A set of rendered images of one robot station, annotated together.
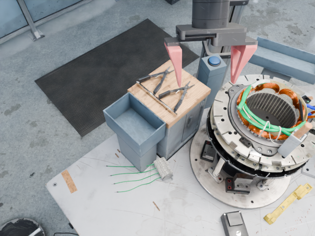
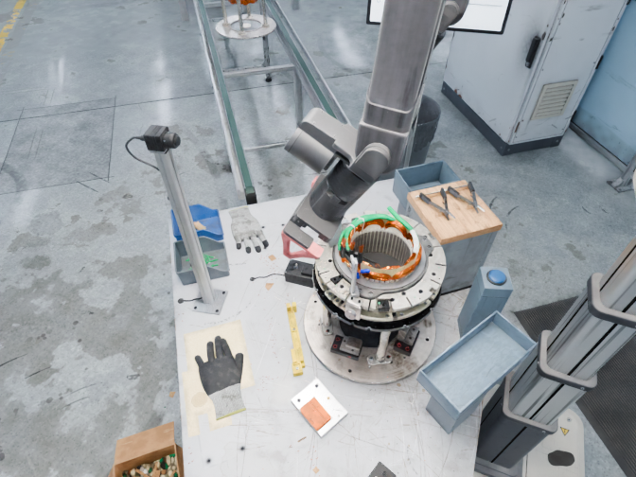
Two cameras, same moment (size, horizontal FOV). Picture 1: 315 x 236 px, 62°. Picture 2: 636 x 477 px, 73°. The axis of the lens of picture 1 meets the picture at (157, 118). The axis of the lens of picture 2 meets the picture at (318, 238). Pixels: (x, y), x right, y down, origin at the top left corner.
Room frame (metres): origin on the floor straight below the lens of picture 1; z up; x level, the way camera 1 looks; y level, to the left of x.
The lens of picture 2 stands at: (0.62, -1.01, 1.90)
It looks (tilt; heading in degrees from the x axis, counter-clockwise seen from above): 47 degrees down; 118
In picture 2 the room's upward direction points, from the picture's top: straight up
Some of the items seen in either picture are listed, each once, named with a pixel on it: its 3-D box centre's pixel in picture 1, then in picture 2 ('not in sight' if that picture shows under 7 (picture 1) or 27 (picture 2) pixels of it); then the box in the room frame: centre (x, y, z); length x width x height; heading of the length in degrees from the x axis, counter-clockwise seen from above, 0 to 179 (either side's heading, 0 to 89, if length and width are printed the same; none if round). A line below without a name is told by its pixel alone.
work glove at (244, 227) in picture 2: not in sight; (247, 227); (-0.10, -0.17, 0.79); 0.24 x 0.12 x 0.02; 133
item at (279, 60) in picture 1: (272, 80); (463, 386); (0.72, -0.46, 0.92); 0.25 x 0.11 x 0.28; 64
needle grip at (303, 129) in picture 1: (302, 131); not in sight; (0.32, -0.34, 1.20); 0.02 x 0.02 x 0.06
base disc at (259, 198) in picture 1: (239, 157); (369, 320); (0.44, -0.32, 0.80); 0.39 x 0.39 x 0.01
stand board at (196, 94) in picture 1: (168, 91); (452, 210); (0.55, -0.04, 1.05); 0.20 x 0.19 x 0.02; 136
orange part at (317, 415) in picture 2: not in sight; (315, 414); (0.42, -0.64, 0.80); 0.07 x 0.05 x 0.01; 158
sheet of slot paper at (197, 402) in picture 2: not in sight; (217, 372); (0.13, -0.66, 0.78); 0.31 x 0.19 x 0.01; 133
